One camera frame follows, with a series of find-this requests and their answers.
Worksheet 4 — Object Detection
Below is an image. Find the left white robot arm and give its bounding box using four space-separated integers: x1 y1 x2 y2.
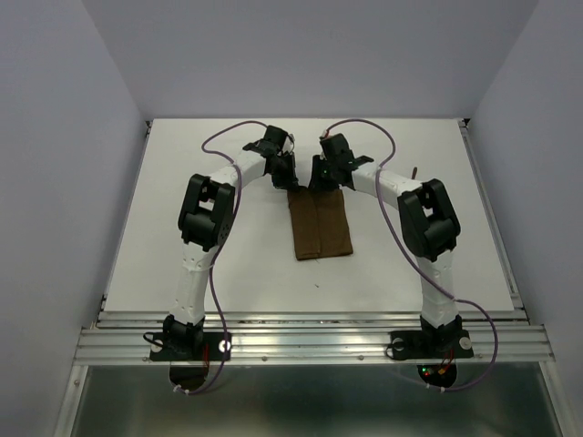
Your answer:
163 124 299 359

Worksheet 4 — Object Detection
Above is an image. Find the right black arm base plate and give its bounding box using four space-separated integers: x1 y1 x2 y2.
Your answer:
384 330 475 361

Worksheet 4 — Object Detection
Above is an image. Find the brown cloth napkin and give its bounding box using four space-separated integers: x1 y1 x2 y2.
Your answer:
287 187 353 261

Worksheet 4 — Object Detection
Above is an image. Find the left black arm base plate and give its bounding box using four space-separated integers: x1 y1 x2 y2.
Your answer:
143 331 232 362

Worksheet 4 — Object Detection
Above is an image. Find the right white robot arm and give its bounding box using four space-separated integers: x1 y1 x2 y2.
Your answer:
309 134 462 355

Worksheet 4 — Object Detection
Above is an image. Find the aluminium front rail frame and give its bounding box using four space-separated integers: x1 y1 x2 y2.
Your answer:
54 300 577 436

